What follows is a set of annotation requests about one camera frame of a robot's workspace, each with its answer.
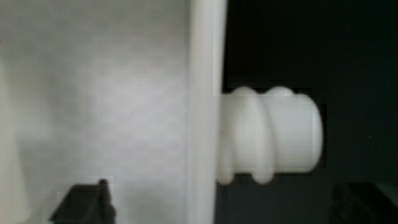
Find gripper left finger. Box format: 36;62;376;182
49;179;118;224

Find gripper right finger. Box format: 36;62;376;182
331;182;398;224

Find white cabinet body box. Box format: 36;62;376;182
0;0;324;224

